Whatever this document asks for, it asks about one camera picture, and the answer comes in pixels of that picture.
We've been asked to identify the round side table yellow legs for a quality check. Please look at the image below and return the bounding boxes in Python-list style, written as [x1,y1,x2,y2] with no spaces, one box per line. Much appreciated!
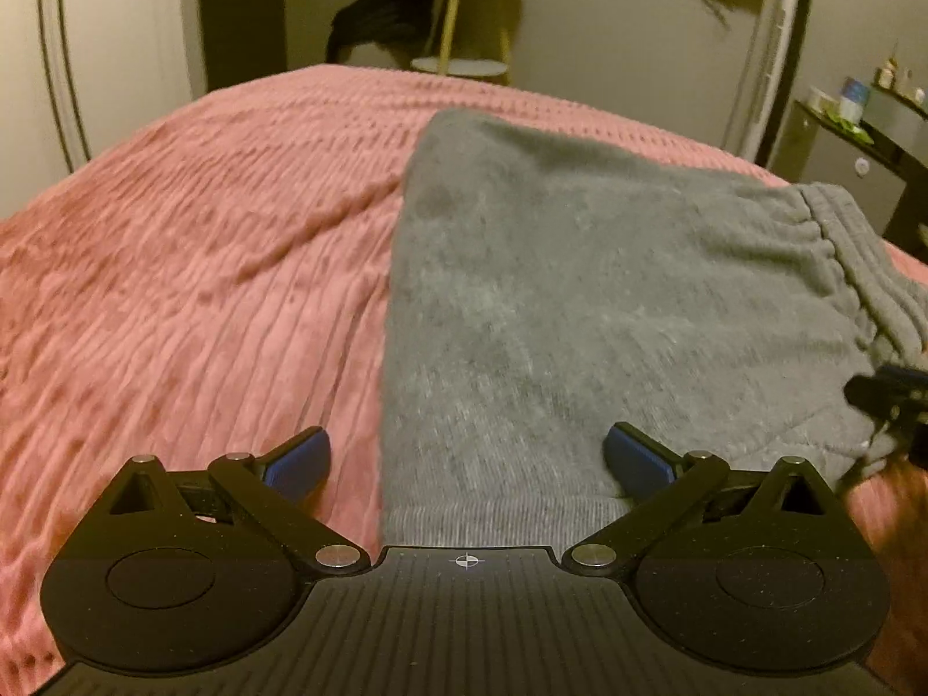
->
[401,0,524,85]

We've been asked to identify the pink ribbed blanket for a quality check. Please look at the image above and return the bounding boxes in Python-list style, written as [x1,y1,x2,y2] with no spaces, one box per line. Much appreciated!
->
[0,64,928,690]

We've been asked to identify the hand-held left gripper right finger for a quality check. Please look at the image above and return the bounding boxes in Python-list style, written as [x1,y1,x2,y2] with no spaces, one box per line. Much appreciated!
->
[561,420,851,581]

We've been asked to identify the blue and white container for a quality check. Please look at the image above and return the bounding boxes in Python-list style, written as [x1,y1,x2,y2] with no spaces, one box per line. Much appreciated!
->
[837,76,871,123]

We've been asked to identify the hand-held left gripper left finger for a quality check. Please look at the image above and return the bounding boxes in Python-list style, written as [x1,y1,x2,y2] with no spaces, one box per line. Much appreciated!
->
[93,426,372,579]

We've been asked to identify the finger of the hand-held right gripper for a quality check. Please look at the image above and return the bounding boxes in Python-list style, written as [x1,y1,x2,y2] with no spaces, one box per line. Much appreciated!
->
[844,366,928,425]

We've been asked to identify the dark cloth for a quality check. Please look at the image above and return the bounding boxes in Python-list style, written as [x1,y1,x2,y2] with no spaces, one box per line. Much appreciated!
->
[325,0,440,65]

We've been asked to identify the small bottles on desk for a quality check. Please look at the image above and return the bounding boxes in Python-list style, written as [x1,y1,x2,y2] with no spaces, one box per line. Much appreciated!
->
[873,56,928,107]

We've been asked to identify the grey sweat pants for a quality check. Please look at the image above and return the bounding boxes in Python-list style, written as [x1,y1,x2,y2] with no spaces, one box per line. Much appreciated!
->
[378,108,928,550]

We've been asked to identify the green packet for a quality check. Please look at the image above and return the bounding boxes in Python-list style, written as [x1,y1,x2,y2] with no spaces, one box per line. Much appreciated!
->
[825,110,880,144]

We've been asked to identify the tall white cabinet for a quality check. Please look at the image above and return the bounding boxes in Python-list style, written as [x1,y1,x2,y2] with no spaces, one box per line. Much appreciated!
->
[721,0,814,164]

